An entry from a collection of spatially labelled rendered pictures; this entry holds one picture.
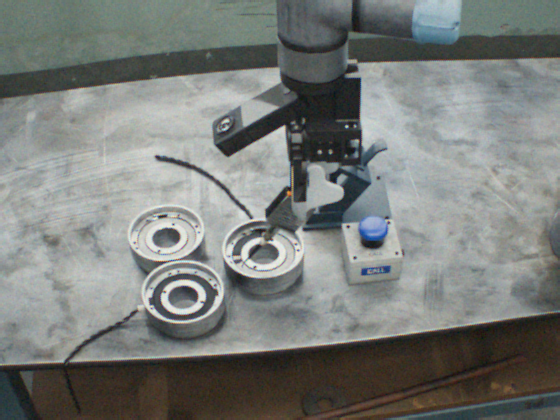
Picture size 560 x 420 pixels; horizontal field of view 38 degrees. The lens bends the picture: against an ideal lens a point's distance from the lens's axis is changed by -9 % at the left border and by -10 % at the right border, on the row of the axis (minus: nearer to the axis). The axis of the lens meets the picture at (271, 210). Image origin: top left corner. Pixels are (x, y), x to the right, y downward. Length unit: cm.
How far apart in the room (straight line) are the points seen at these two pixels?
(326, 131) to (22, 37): 199
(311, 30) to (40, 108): 74
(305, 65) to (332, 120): 10
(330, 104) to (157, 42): 190
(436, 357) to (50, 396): 63
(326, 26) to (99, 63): 205
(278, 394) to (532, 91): 69
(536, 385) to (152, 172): 70
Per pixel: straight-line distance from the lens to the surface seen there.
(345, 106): 95
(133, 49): 284
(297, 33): 87
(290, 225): 107
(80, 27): 280
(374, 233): 111
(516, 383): 139
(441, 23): 85
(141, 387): 137
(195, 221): 119
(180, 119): 142
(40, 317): 116
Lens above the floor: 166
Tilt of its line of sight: 44 degrees down
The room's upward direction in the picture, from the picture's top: 2 degrees counter-clockwise
